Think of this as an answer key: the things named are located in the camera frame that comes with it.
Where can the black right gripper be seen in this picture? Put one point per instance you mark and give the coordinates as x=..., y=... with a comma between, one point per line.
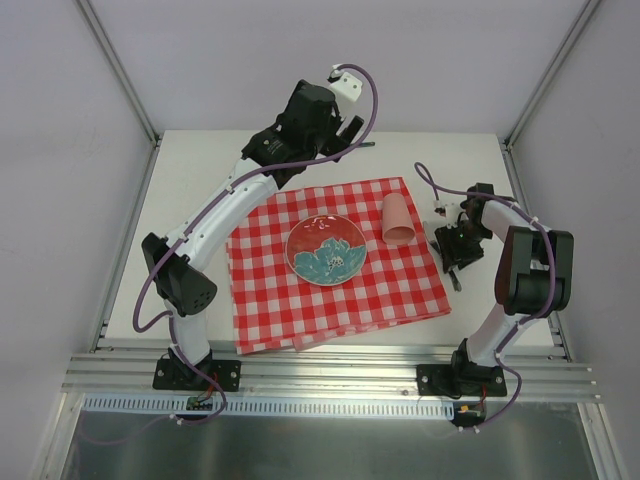
x=457, y=251

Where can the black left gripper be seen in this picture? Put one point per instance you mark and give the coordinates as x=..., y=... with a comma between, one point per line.
x=344, y=134

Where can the silver table knife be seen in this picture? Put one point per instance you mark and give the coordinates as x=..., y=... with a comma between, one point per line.
x=431, y=239

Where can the salmon pink plastic cup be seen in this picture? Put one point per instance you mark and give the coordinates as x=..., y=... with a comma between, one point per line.
x=397, y=225

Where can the red teal ceramic plate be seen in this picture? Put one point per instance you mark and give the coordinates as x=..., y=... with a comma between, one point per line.
x=326, y=250

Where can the red white checkered cloth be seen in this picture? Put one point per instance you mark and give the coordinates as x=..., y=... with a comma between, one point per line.
x=273, y=308

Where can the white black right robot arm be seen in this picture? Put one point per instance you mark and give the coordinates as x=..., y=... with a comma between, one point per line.
x=533, y=278

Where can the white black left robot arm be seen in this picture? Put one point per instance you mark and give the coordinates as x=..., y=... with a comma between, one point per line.
x=177, y=260

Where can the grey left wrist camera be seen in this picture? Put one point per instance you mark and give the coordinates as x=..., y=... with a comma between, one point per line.
x=346, y=87

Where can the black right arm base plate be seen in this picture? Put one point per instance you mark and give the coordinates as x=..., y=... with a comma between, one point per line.
x=444, y=380

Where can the aluminium frame post right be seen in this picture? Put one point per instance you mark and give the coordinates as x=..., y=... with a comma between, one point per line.
x=571, y=38

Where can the aluminium frame post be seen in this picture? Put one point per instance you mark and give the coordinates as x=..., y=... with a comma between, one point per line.
x=105, y=45
x=571, y=38

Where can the aluminium front rail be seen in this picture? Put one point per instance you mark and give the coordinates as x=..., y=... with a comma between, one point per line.
x=357, y=371

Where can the aluminium frame post left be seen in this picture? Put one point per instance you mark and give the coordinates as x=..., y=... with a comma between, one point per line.
x=105, y=45

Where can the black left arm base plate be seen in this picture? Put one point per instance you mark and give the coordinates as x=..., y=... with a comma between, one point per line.
x=171, y=374

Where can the white slotted cable duct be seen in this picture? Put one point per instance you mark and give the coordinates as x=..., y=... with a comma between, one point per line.
x=266, y=406

